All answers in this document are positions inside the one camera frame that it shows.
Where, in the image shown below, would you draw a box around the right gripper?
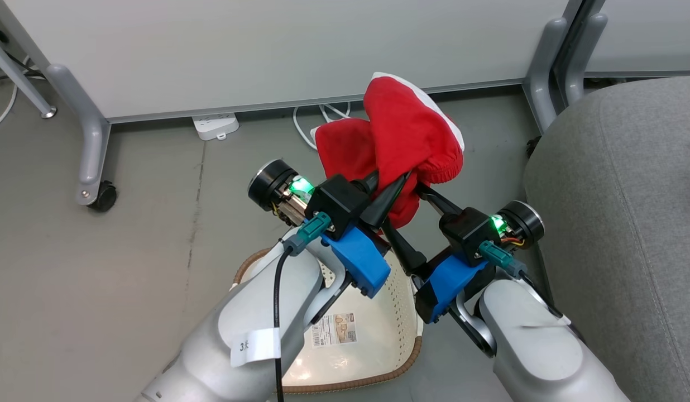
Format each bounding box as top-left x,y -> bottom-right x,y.
381,184 -> 545,276

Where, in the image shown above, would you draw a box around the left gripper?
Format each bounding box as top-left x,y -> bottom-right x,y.
247,159 -> 413,227

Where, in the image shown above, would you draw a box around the red and white jersey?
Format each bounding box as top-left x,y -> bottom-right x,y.
313,71 -> 466,229

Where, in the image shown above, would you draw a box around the grey fabric sofa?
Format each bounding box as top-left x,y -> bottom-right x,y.
524,75 -> 690,402

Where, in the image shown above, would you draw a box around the cream plastic laundry basket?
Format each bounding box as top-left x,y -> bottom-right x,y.
233,248 -> 424,394

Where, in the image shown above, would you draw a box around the white paper label tag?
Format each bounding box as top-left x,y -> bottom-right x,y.
231,328 -> 281,368
521,313 -> 572,331

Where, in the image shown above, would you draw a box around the white power strip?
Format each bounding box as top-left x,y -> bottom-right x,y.
192,113 -> 239,141

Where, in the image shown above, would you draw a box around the large white partition panel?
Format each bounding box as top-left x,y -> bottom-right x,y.
0,0 -> 583,125

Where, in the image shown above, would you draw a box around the grey partition foot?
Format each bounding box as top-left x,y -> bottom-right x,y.
523,17 -> 569,135
45,64 -> 111,206
564,12 -> 609,107

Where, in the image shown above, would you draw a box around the large black caster wheel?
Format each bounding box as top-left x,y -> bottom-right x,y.
88,180 -> 118,213

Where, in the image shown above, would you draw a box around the narrow white partition panel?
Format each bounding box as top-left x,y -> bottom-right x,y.
557,0 -> 690,79

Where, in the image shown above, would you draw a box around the grey metal table leg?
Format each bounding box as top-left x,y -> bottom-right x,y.
0,36 -> 58,119

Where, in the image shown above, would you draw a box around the left teal cable connector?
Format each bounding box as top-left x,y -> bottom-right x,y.
286,212 -> 332,256

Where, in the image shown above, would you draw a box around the teal cable connector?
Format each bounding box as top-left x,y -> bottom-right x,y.
286,212 -> 332,256
478,241 -> 527,278

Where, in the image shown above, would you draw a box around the right teal cable connector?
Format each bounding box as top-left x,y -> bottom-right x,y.
478,241 -> 527,278

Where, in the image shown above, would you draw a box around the white looped power cable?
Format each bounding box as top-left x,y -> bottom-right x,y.
292,102 -> 351,151

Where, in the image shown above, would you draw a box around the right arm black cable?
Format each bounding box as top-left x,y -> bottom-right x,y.
521,271 -> 569,322

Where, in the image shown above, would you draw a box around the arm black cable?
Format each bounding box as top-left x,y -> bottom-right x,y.
521,271 -> 569,322
272,246 -> 296,402

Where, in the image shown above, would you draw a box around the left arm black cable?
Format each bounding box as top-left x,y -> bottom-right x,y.
272,246 -> 296,402

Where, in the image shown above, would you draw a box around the thin white floor cable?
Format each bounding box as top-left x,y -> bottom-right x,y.
0,61 -> 19,135

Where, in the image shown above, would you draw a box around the black floor cables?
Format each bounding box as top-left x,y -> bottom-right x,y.
0,31 -> 44,84

